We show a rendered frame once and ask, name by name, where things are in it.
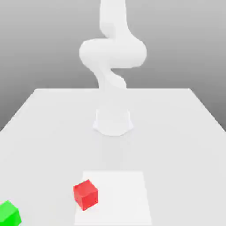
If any small red cube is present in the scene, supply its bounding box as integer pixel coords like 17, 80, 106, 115
73, 179, 99, 211

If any small green cube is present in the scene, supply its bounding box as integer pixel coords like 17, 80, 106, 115
0, 200, 22, 226

